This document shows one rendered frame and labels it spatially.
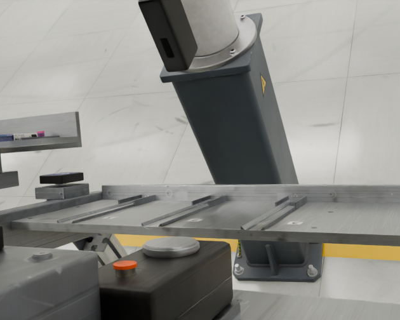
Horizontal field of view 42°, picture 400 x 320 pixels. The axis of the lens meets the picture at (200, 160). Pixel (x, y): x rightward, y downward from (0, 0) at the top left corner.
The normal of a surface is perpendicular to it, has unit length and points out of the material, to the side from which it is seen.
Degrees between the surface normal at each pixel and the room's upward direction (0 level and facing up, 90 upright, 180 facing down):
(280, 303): 43
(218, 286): 90
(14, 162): 0
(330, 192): 48
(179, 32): 90
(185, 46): 90
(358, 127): 0
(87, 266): 90
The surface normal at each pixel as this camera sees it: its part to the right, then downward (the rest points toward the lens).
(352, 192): -0.40, 0.07
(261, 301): -0.04, -1.00
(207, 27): 0.18, 0.63
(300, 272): -0.30, -0.69
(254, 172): -0.21, 0.72
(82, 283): 0.92, -0.02
